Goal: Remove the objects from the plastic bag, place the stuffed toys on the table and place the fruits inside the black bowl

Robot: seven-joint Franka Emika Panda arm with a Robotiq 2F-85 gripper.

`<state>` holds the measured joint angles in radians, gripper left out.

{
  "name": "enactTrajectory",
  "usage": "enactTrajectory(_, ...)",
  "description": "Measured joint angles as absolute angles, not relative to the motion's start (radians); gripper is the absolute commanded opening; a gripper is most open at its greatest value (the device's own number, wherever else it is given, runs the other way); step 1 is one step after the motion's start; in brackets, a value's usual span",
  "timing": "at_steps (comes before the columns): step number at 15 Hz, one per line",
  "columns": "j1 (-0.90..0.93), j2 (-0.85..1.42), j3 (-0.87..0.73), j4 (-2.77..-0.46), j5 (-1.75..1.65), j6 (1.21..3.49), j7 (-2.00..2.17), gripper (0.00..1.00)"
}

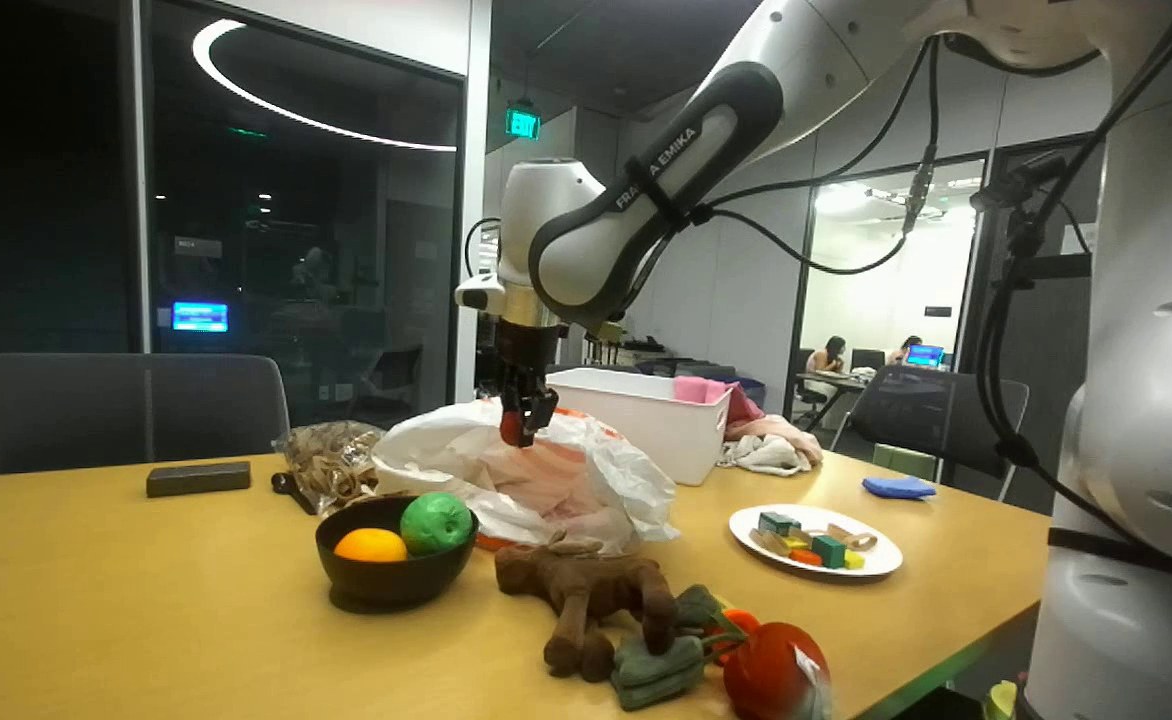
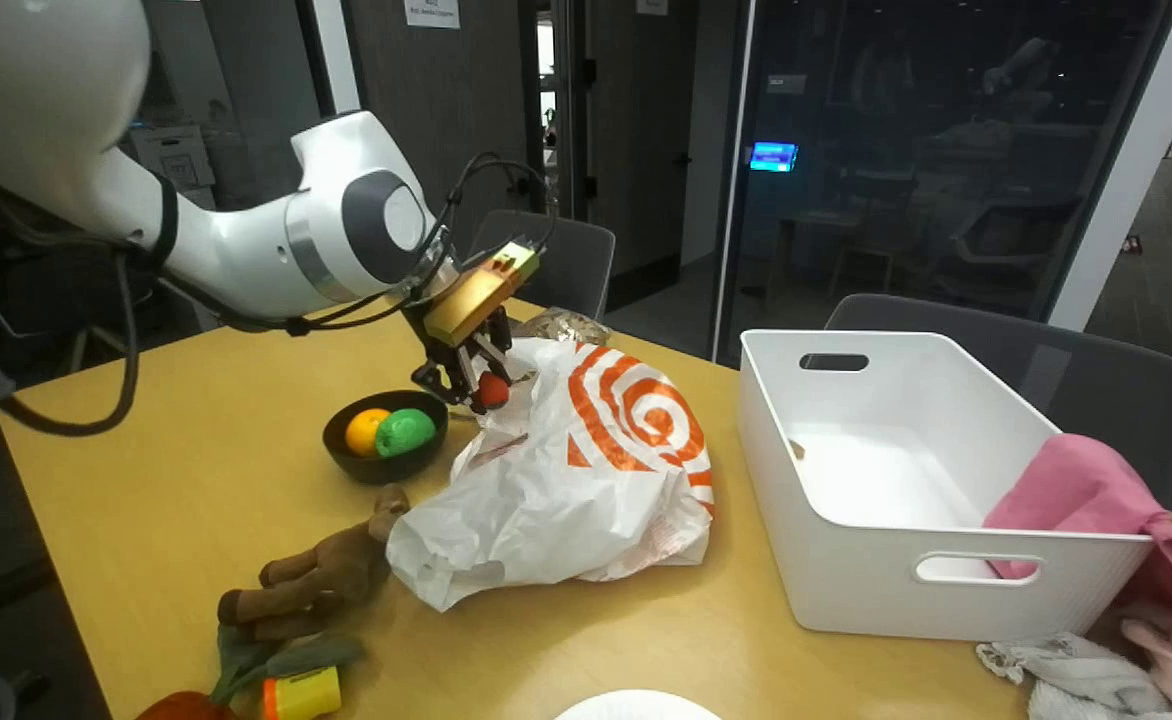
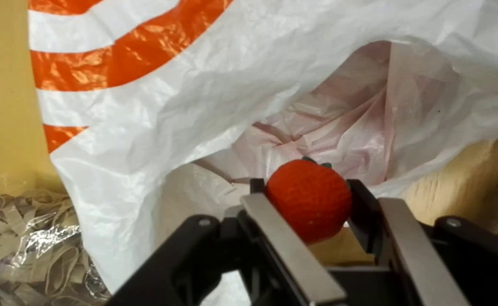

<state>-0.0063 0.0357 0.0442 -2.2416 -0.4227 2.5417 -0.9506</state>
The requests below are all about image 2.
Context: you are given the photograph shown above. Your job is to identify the white plastic bag orange print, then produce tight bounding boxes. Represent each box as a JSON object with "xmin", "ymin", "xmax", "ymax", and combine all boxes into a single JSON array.
[{"xmin": 384, "ymin": 333, "xmax": 720, "ymax": 615}]

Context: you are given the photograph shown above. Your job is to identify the white grey towel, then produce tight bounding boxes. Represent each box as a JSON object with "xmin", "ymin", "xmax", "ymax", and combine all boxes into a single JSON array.
[{"xmin": 977, "ymin": 632, "xmax": 1172, "ymax": 720}]

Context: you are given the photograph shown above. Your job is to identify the white plastic bin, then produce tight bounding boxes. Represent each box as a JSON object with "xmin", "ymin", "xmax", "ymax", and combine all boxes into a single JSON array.
[{"xmin": 736, "ymin": 327, "xmax": 1162, "ymax": 649}]

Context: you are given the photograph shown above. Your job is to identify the green toy apple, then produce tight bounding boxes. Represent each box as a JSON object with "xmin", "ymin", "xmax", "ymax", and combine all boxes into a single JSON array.
[{"xmin": 371, "ymin": 402, "xmax": 440, "ymax": 464}]

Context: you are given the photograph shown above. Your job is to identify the grey office chair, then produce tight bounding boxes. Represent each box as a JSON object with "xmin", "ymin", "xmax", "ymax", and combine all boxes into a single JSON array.
[
  {"xmin": 822, "ymin": 290, "xmax": 1172, "ymax": 515},
  {"xmin": 468, "ymin": 204, "xmax": 619, "ymax": 319}
]

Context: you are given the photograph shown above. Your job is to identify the black bowl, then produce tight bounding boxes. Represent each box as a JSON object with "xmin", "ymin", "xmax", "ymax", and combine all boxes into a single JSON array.
[{"xmin": 319, "ymin": 388, "xmax": 454, "ymax": 486}]

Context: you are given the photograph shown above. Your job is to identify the orange toy fruit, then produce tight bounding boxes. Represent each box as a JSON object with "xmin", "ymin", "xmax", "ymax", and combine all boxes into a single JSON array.
[{"xmin": 343, "ymin": 402, "xmax": 397, "ymax": 459}]

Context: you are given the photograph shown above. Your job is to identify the white paper plate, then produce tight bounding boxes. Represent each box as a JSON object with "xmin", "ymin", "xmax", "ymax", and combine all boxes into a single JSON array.
[{"xmin": 558, "ymin": 688, "xmax": 724, "ymax": 720}]

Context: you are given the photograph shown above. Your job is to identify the clear bag of rubber bands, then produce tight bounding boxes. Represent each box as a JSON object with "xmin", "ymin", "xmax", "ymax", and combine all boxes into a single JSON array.
[{"xmin": 538, "ymin": 302, "xmax": 615, "ymax": 350}]

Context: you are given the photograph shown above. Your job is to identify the red stuffed vegetable green leaves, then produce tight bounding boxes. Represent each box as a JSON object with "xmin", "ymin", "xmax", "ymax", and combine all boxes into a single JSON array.
[{"xmin": 136, "ymin": 632, "xmax": 367, "ymax": 720}]

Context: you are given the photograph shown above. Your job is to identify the white wall sign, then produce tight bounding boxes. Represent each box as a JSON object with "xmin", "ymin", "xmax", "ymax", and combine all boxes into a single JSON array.
[{"xmin": 401, "ymin": 0, "xmax": 465, "ymax": 30}]

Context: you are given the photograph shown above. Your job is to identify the small red toy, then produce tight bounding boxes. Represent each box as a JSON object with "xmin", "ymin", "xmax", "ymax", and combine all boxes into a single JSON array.
[{"xmin": 473, "ymin": 370, "xmax": 517, "ymax": 414}]

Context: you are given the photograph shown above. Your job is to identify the thick black base cable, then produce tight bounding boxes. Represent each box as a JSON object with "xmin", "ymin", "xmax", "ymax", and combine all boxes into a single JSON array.
[{"xmin": 0, "ymin": 252, "xmax": 147, "ymax": 434}]

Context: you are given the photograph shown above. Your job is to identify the yellow cylinder toy orange end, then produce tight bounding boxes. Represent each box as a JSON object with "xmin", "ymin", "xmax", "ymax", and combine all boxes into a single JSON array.
[{"xmin": 258, "ymin": 663, "xmax": 350, "ymax": 720}]

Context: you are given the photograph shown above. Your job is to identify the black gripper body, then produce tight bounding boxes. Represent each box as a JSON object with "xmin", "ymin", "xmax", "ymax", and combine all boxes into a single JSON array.
[{"xmin": 413, "ymin": 311, "xmax": 523, "ymax": 402}]

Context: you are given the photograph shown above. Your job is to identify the blue lit screen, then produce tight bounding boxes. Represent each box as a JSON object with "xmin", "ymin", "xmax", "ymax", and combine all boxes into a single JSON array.
[{"xmin": 743, "ymin": 135, "xmax": 806, "ymax": 179}]

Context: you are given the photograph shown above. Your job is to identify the brown stuffed animal toy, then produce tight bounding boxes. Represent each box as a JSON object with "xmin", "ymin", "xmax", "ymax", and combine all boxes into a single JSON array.
[{"xmin": 217, "ymin": 483, "xmax": 418, "ymax": 651}]

